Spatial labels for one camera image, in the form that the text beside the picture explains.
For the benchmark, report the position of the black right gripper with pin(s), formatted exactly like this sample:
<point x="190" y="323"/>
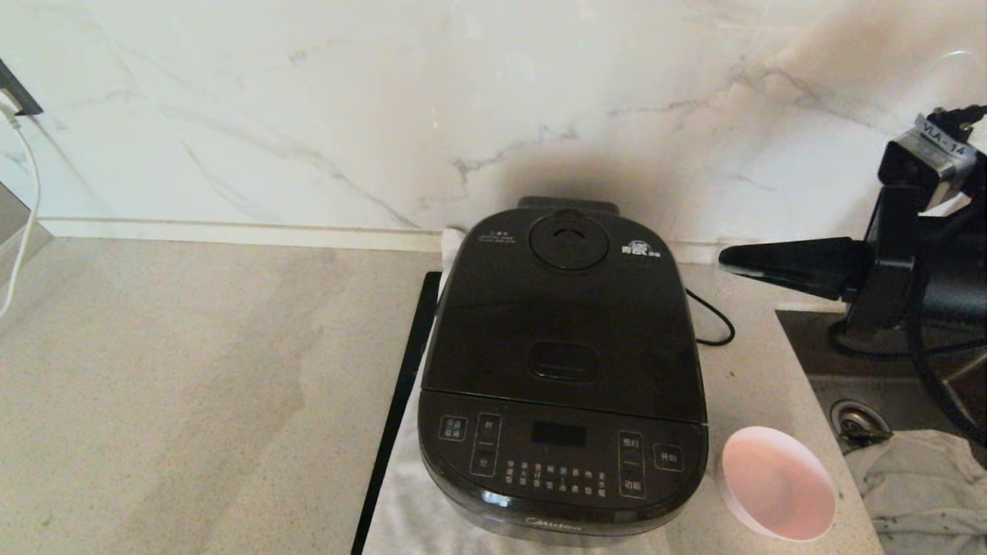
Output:
<point x="890" y="262"/>

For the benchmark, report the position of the pink plastic bowl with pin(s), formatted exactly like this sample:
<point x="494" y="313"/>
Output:
<point x="779" y="486"/>

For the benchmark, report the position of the black rice cooker lid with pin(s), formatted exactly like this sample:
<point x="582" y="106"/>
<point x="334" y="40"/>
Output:
<point x="563" y="324"/>

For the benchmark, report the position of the black Midea rice cooker base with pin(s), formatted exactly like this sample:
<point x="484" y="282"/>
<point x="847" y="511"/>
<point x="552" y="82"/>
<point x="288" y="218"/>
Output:
<point x="563" y="462"/>

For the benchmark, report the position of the stainless steel sink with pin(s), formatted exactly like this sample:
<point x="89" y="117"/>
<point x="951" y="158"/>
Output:
<point x="817" y="354"/>

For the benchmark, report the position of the metal sink drain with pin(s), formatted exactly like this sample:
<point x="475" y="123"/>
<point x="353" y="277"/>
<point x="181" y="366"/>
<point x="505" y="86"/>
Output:
<point x="854" y="420"/>

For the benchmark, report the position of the crumpled grey cloth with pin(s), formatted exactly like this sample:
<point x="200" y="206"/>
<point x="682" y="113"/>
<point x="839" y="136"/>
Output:
<point x="925" y="493"/>

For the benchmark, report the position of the long black flat strip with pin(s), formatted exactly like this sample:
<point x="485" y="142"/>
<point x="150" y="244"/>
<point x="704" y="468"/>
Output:
<point x="401" y="401"/>

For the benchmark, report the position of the white terry towel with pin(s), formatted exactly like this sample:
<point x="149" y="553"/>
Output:
<point x="397" y="509"/>

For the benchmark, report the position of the grey box-shaped appliance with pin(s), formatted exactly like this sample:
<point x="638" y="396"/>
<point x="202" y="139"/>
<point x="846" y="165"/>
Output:
<point x="15" y="223"/>

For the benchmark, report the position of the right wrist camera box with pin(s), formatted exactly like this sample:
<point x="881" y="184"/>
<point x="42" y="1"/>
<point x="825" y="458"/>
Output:
<point x="929" y="158"/>

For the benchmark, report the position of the black wall socket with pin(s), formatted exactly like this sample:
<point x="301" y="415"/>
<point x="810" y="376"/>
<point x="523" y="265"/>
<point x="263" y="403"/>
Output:
<point x="17" y="92"/>

